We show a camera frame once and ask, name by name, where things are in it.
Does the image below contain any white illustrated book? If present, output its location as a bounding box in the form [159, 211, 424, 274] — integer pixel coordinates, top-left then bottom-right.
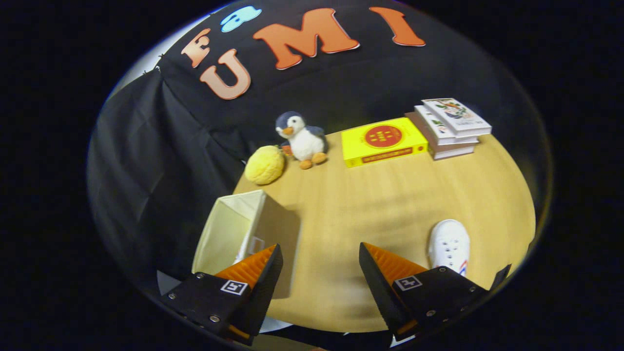
[422, 98, 493, 137]
[414, 105, 480, 145]

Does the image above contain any brown fabric storage box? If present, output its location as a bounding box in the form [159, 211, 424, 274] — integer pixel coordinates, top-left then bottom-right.
[192, 189, 302, 299]

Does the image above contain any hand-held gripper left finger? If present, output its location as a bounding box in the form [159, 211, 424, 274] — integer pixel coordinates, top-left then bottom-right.
[161, 243, 284, 347]

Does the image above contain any yellow bread plush toy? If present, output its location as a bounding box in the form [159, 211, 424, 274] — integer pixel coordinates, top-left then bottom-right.
[245, 145, 286, 185]

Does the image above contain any penguin plush toy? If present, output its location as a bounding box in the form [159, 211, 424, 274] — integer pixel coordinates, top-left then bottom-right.
[275, 111, 328, 170]

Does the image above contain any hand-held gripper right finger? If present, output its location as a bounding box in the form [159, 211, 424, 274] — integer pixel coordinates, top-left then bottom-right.
[359, 241, 489, 342]

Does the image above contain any white canvas shoe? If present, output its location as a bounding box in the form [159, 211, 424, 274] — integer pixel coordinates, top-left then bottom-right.
[428, 219, 471, 277]

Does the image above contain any yellow book with red circle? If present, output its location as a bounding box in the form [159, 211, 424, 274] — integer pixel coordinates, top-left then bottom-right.
[341, 117, 429, 168]

